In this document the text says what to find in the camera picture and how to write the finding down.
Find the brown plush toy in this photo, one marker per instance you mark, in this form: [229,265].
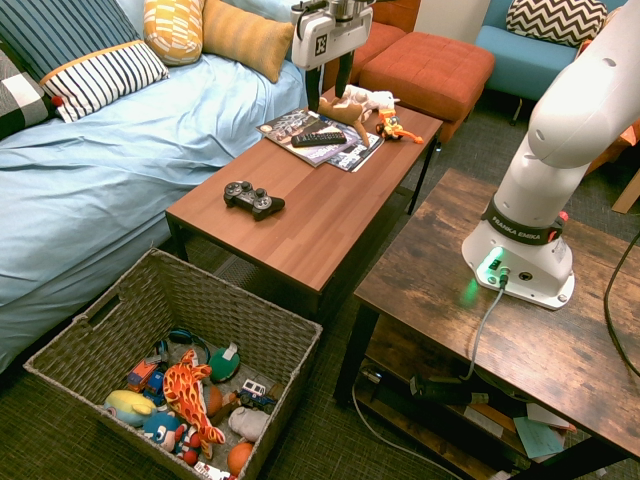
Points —
[342,114]

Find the orange flame plush dolphin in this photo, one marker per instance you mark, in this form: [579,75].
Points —
[187,395]

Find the black white chevron pillow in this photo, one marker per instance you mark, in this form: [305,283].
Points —
[555,20]

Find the orange toy truck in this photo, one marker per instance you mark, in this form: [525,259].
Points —
[141,375]

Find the red white toy fire truck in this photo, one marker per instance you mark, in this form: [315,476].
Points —
[210,471]

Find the white blue toy mail truck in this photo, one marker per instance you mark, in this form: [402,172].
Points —
[255,392]

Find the red-brown wooden coffee table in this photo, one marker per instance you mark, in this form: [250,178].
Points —
[325,210]

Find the light wooden furniture piece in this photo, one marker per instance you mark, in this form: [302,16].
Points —
[627,197]

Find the yellow blue unicorn plush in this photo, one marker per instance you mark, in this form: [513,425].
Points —
[127,405]

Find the black white cover magazine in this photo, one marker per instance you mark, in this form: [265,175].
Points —
[287,122]

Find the teal paper sheet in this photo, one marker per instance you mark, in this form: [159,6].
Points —
[537,437]

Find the orange chair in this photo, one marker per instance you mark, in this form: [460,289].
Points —
[612,150]

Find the orange tufted ottoman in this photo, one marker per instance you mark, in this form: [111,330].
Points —
[425,70]

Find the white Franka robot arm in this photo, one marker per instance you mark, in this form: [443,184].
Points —
[550,125]

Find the bed with light blue sheet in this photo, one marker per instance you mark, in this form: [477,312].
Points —
[125,175]

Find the black gamepad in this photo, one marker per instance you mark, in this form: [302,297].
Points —
[250,200]

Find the blue sofa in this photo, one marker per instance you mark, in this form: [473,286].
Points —
[520,55]

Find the green plush toy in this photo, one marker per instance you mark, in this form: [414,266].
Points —
[222,365]

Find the orange-brown toy football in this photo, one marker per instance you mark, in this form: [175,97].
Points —
[213,400]

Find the orange ball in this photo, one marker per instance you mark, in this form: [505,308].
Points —
[240,457]

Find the Captain America plush doll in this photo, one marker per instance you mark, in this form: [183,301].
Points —
[160,430]

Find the white paper sheet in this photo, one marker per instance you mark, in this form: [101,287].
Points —
[547,415]

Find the white navy striped pillow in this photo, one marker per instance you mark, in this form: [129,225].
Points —
[100,80]

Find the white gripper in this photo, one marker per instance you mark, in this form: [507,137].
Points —
[330,40]

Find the black blue headphones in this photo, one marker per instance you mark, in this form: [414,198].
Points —
[182,334]

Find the black remote control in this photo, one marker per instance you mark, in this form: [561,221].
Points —
[317,139]

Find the dark blue striped pillow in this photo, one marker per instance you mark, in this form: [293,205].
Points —
[60,30]

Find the yellow white patterned pillow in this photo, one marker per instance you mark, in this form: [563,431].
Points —
[172,30]

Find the orange armchair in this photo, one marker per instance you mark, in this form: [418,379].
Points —
[385,35]

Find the dark cover magazine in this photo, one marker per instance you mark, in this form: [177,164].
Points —
[357,155]

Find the black white checked pillow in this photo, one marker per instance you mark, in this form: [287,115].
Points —
[20,100]

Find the black power strip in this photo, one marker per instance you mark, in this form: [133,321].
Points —
[440,390]

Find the grey wicker basket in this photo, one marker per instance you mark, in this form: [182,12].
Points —
[225,310]

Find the white plush toy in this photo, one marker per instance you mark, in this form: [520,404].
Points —
[370,97]

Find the orange toy excavator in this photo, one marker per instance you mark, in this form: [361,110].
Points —
[390,127]

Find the rustic dark wood table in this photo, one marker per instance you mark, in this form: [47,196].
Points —
[425,280]

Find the pale grey plush toy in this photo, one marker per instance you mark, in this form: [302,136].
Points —
[247,424]

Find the mustard striped pillow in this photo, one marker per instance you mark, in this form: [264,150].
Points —
[245,35]

